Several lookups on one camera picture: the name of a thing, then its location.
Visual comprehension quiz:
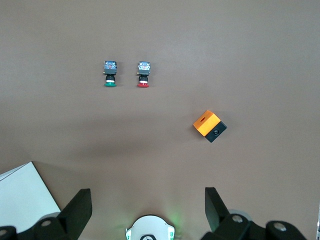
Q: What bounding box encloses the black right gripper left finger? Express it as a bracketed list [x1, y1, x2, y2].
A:
[0, 188, 93, 240]

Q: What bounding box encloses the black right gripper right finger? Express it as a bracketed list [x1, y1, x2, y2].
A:
[201, 186, 309, 240]

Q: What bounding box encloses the white drawer cabinet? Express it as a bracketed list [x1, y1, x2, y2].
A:
[0, 161, 63, 234]

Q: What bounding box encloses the orange and black button box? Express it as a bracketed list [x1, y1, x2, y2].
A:
[192, 109, 229, 144]

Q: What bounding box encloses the green push button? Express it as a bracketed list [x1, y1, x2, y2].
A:
[102, 59, 119, 89]

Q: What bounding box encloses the red push button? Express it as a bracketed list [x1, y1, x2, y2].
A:
[136, 60, 153, 89]

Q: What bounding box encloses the brown table cover sheet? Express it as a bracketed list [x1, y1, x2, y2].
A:
[0, 0, 320, 240]

